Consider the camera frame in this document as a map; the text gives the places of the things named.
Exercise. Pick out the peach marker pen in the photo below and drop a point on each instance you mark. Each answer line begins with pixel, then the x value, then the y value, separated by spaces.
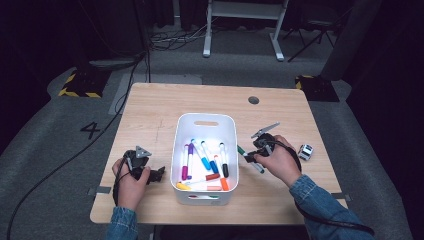
pixel 214 188

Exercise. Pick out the orange marker pen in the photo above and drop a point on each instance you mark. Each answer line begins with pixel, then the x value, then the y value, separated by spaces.
pixel 224 184

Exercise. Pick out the grey flat stand foot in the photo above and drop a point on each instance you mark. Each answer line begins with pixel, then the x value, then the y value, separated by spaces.
pixel 110 63

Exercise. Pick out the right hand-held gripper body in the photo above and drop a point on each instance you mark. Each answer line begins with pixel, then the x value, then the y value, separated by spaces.
pixel 265 145

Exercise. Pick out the yellow marker pen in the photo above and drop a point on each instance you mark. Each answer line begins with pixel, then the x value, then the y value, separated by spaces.
pixel 183 186

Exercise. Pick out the purple marker pen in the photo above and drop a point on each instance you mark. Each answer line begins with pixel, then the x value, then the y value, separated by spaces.
pixel 190 150

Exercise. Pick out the black marker pen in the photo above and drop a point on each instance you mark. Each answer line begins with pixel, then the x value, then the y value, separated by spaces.
pixel 225 170

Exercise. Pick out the grey tape strip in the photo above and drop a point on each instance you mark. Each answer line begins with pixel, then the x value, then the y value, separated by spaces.
pixel 100 190
pixel 344 196

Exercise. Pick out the dark green marker pen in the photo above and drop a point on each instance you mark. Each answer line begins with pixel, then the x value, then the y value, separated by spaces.
pixel 240 149

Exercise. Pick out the yellow black striped stand base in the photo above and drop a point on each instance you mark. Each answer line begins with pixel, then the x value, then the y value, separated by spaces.
pixel 316 90
pixel 83 83

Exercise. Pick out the black folding stand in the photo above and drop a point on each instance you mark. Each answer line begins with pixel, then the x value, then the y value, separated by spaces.
pixel 315 24

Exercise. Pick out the person's right hand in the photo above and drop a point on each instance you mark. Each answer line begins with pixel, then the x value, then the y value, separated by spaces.
pixel 283 165

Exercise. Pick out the light blue marker pen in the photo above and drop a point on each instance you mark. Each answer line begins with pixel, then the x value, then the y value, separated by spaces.
pixel 206 164

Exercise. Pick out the grey floor plate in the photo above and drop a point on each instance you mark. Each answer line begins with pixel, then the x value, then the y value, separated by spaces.
pixel 160 79

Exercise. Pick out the grey padded column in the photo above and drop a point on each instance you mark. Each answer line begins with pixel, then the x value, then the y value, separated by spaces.
pixel 350 40

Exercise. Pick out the brown marker pen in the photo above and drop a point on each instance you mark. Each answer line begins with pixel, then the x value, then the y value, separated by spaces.
pixel 213 176

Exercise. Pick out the grey round table grommet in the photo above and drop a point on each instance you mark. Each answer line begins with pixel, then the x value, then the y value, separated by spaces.
pixel 253 100

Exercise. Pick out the white metal desk frame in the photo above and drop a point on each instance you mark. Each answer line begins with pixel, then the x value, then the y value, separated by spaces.
pixel 245 10

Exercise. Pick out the white plastic bin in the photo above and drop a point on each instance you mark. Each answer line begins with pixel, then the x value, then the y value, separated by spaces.
pixel 206 131

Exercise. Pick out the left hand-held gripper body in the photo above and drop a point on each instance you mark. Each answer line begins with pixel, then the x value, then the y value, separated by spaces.
pixel 138 163

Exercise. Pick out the person's left hand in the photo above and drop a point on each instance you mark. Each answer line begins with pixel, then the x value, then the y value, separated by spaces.
pixel 129 192

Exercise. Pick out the magenta marker pen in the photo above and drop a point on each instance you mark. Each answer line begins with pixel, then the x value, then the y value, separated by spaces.
pixel 184 173

